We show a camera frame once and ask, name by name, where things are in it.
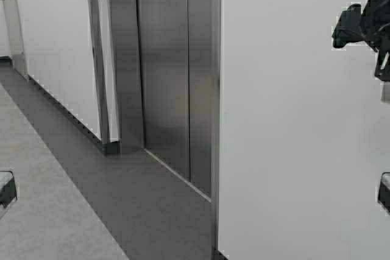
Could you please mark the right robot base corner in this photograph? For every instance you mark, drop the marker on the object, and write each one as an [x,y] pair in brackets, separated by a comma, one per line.
[383,192]

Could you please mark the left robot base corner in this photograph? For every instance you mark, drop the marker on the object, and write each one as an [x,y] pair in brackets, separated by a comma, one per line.
[8,190]

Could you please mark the steel elevator door frame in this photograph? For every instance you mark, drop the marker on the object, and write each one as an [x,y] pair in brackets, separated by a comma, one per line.
[116,48]

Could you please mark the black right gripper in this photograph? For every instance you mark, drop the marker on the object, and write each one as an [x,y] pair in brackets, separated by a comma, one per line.
[350,27]

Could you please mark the steel elevator door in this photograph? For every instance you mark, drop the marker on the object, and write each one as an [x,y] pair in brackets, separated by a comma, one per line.
[176,63]

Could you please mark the grey hallway door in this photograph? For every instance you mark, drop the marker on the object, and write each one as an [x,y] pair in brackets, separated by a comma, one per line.
[13,23]

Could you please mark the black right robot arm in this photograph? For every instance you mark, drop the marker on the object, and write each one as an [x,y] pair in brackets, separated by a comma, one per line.
[369,24]

